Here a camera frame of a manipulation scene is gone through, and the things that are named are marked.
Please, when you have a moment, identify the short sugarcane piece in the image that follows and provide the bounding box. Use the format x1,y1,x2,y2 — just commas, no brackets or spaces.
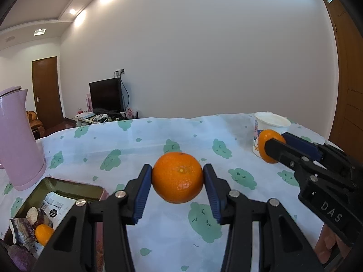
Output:
27,207,54,228

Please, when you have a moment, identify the wooden door with glass pane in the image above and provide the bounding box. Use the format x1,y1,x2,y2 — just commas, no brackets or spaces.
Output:
312,0,363,153

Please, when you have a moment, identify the white printed mug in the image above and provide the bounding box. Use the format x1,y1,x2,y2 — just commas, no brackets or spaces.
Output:
252,112,292,159

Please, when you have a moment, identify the pink electric kettle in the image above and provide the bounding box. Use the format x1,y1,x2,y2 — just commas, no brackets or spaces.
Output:
0,86,47,191

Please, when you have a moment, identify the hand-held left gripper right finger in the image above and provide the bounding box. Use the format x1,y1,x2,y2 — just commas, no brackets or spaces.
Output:
203,163,324,272

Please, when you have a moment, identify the printed paper insert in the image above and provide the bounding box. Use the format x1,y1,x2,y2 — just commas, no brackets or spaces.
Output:
40,191,77,227

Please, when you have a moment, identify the black television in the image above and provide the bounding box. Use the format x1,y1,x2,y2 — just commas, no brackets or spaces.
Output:
89,78,125,112

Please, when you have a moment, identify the white tv stand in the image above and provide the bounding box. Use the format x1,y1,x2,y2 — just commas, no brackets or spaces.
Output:
72,110,139,128

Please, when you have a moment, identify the large orange mandarin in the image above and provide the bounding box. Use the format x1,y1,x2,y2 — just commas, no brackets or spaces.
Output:
152,152,204,204

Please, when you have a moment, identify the brown wooden door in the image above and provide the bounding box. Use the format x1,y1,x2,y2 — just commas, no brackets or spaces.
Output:
32,56,63,129

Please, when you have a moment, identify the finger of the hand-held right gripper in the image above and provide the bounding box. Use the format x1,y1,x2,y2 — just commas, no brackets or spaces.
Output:
282,132,356,185
265,138,356,192

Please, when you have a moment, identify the black power cable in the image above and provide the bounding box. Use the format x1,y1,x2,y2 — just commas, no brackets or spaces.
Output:
120,76,130,111

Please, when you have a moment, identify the long purple sugarcane piece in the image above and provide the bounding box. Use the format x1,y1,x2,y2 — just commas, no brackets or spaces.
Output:
9,218,38,245

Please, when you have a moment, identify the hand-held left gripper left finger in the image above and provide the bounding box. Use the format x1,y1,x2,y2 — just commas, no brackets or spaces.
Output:
34,164,153,272

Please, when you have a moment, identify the small orange mandarin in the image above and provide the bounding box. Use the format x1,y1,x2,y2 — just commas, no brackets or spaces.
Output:
35,224,55,246

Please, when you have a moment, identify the pink rectangular tin box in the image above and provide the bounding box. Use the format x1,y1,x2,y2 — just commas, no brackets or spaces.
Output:
2,176,110,272

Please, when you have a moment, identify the person's right hand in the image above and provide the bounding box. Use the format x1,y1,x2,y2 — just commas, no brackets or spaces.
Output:
314,223,351,265

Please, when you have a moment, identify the white tablecloth with green clouds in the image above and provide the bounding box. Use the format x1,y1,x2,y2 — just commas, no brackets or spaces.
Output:
0,113,343,272

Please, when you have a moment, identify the round purple fruit with stem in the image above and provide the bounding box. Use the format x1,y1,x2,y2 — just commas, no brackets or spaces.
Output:
3,244,37,272

